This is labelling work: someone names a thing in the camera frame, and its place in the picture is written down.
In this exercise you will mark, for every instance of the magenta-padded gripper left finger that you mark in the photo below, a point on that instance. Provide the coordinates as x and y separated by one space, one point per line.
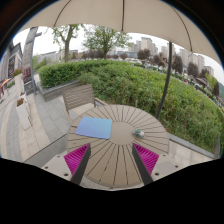
77 158

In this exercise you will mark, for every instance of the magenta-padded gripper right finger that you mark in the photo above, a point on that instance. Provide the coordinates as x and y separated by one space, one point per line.
146 157

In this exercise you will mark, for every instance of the transparent computer mouse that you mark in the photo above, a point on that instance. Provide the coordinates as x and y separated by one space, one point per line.
139 133

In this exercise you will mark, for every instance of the blue mouse pad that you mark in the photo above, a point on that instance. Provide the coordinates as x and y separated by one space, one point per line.
93 127

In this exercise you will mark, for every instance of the grey slatted outdoor chair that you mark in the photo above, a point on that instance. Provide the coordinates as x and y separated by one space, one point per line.
78 96

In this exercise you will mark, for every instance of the white flower planter box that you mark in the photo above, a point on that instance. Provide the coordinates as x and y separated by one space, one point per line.
23 113

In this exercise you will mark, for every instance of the green hedge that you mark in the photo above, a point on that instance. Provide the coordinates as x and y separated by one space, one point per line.
133 86

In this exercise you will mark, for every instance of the tall grey sign pillar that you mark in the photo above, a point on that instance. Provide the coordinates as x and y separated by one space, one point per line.
28 60

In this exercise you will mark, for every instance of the tree with bare trunk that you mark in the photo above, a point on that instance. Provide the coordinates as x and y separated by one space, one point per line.
66 45

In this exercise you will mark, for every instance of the group of apartment buildings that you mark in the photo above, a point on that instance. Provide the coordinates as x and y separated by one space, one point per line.
146 43

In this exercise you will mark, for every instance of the dark storefront building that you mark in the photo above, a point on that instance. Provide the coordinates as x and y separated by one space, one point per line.
13 63

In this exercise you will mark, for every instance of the round leafy tree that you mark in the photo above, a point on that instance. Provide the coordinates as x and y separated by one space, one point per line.
105 38

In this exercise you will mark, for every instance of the beige patio umbrella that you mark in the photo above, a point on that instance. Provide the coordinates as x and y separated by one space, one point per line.
100 13

